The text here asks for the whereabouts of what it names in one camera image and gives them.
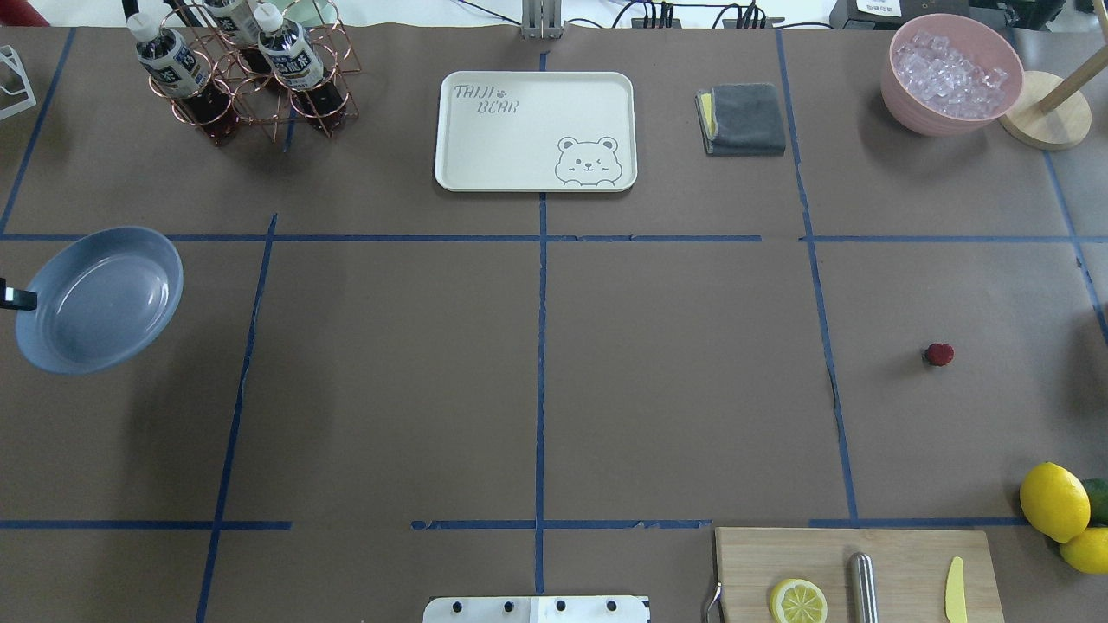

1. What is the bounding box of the blue plastic plate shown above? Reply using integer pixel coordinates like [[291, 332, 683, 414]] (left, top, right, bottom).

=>
[[8, 228, 184, 376]]

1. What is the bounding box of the red strawberry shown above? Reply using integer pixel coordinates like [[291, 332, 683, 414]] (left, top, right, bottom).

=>
[[922, 343, 956, 367]]

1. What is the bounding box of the tea bottle left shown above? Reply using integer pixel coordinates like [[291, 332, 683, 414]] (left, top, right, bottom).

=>
[[126, 12, 239, 145]]

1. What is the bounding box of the tea bottle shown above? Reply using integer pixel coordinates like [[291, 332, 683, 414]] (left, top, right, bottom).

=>
[[203, 1, 283, 93], [254, 3, 347, 135], [126, 12, 239, 145]]

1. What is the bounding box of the red cylinder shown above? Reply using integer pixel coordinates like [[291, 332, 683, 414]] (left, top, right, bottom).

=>
[[0, 0, 50, 28]]

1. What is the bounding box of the tea bottle middle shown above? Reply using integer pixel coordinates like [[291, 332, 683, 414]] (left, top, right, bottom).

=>
[[203, 1, 283, 93]]

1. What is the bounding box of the tea bottle right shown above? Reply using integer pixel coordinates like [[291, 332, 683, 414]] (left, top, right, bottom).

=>
[[254, 3, 347, 135]]

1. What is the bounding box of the cream bear tray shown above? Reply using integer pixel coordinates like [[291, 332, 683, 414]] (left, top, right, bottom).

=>
[[433, 71, 638, 193]]

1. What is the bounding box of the grey folded cloth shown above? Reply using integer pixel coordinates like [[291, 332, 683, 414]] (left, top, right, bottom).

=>
[[695, 83, 786, 157]]

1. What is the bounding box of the lemon half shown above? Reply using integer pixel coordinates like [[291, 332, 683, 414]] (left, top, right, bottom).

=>
[[768, 578, 828, 623]]

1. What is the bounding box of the steel muddler stick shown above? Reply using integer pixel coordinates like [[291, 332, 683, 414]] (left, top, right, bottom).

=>
[[848, 551, 879, 622]]

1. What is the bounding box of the wooden cutting board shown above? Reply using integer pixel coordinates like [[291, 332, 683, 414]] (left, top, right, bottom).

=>
[[715, 527, 1005, 622]]

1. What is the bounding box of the pink bowl of ice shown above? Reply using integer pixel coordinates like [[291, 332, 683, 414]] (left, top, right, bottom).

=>
[[881, 13, 1024, 137]]

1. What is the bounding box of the yellow plastic knife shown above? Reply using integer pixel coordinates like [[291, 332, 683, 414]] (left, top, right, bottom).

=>
[[944, 556, 967, 623]]

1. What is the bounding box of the whole lemon upper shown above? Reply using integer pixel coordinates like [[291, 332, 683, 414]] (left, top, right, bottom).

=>
[[1020, 462, 1092, 543]]

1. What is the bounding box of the whole lemon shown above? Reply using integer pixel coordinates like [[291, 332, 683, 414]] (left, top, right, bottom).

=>
[[1058, 527, 1108, 575], [1020, 462, 1092, 543]]

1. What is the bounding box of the wooden stand with round base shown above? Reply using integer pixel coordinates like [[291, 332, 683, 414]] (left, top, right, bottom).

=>
[[1001, 45, 1107, 151]]

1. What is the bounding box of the green lime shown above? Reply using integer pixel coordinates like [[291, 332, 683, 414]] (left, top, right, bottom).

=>
[[1081, 478, 1108, 527]]

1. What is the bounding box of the whole lemon lower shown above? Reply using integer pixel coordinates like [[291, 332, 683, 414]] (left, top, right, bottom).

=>
[[1058, 527, 1108, 575]]

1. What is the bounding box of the white wire cup rack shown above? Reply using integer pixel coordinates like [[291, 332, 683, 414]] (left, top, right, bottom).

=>
[[1, 45, 38, 119]]

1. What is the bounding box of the copper wire bottle rack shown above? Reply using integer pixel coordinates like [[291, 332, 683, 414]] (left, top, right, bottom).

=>
[[123, 1, 363, 145]]

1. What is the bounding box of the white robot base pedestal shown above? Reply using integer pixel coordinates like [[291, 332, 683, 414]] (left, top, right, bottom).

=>
[[422, 594, 652, 622]]

